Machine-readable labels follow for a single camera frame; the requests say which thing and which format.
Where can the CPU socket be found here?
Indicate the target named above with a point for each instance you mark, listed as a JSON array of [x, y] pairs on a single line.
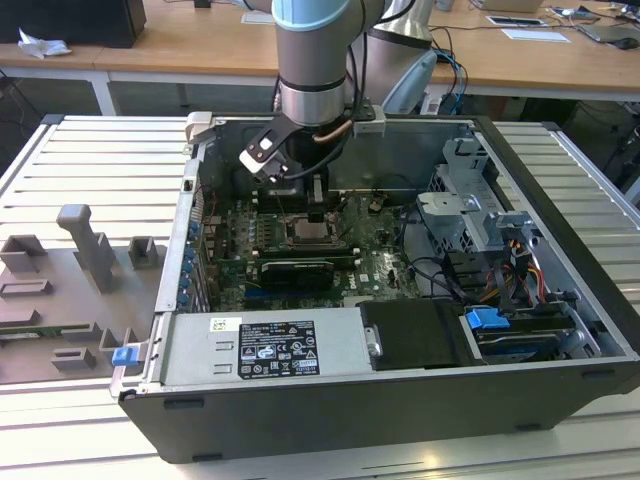
[[340, 245]]

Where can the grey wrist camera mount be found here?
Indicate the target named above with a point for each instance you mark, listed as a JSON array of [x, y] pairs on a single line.
[[369, 127]]

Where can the black computer mouse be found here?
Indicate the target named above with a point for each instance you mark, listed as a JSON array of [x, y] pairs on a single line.
[[626, 44]]

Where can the green RAM stick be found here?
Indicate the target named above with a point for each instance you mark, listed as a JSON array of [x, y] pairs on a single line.
[[30, 332]]

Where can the grey parts rack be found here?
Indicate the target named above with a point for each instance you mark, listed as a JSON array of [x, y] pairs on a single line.
[[60, 295]]

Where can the small white device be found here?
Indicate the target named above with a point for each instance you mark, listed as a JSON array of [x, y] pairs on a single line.
[[431, 106]]

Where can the grey cup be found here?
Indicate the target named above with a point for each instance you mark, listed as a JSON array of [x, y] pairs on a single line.
[[445, 4]]

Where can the blue case latch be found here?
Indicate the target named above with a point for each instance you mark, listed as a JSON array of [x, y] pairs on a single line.
[[124, 356]]

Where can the flat tablet with white rim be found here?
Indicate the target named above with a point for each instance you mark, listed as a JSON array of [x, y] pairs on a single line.
[[515, 21]]

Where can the grey case latch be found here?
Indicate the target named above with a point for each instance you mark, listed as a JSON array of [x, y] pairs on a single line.
[[199, 125]]

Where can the grey black PC case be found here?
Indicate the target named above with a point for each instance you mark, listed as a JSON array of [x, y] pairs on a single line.
[[350, 425]]

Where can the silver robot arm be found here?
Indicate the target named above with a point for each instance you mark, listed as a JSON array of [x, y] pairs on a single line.
[[310, 65]]

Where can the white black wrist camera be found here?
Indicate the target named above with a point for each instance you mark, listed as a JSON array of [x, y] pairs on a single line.
[[260, 150]]

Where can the grey power supply with label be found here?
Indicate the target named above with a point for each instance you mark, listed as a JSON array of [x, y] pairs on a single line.
[[190, 345]]

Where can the green motherboard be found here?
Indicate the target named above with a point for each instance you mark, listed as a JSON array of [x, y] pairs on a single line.
[[385, 270]]

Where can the black graphics card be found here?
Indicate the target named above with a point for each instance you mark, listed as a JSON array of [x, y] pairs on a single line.
[[295, 274]]

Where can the black plastic shroud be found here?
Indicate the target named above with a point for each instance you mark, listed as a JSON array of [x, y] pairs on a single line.
[[415, 335]]

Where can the blue disk carrier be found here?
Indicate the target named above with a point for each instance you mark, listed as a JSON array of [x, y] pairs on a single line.
[[487, 319]]

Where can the silver CPU with green edge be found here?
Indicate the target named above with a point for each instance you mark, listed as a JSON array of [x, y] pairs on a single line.
[[306, 231]]

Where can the small black item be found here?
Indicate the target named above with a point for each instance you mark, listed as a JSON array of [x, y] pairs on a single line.
[[201, 3]]

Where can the black box on desk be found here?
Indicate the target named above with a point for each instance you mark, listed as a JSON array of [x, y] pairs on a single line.
[[75, 20]]

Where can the grey metal drive cage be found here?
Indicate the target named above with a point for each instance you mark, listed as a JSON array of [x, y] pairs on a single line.
[[450, 215]]

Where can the crumpled white paper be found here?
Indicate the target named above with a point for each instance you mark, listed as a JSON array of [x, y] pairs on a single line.
[[42, 46]]

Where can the dark grey laptop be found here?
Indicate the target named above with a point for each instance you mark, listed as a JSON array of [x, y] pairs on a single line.
[[607, 32]]

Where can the copper coloured tube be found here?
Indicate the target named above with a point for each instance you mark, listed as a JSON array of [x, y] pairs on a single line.
[[334, 134]]

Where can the black RAM slot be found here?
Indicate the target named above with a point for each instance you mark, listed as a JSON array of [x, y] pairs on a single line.
[[300, 251], [345, 260]]

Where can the black hard disk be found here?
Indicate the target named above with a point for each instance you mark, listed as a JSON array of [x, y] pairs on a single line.
[[520, 342]]

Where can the pale blue teach pendant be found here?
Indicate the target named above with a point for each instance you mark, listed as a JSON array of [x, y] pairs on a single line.
[[412, 82]]

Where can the wooden desk white frame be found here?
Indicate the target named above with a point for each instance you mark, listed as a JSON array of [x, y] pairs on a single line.
[[140, 55], [50, 62]]

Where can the white paper sheet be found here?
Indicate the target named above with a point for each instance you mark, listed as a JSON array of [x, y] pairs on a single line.
[[535, 35]]

